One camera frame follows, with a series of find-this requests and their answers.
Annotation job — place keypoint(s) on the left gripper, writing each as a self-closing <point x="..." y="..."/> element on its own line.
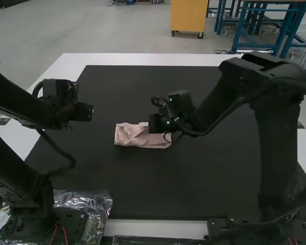
<point x="84" y="112"/>

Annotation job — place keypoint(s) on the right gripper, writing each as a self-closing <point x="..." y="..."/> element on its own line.
<point x="158" y="123"/>

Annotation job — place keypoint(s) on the pale towel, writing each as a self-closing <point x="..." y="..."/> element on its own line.
<point x="132" y="139"/>

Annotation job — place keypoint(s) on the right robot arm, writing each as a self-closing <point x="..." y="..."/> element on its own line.
<point x="278" y="140"/>

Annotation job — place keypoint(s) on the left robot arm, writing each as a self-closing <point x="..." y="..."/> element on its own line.
<point x="15" y="97"/>

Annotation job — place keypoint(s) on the black mat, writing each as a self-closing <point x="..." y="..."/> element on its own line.
<point x="142" y="178"/>

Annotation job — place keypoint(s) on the silver foil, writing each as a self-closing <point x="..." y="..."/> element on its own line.
<point x="91" y="204"/>

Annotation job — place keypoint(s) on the dark base panel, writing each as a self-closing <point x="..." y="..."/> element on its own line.
<point x="219" y="229"/>
<point x="155" y="240"/>
<point x="74" y="227"/>

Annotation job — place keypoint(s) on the yellow wheeled cabinet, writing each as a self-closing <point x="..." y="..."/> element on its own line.
<point x="188" y="15"/>

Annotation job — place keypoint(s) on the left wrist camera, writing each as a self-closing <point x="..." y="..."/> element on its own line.
<point x="61" y="89"/>

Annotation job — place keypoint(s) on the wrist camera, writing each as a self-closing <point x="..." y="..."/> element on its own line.
<point x="61" y="89"/>
<point x="182" y="100"/>

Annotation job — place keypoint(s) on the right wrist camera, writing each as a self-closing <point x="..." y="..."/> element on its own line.
<point x="182" y="100"/>

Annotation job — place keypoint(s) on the blue metal frame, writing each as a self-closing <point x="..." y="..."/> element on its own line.
<point x="219" y="15"/>
<point x="239" y="28"/>

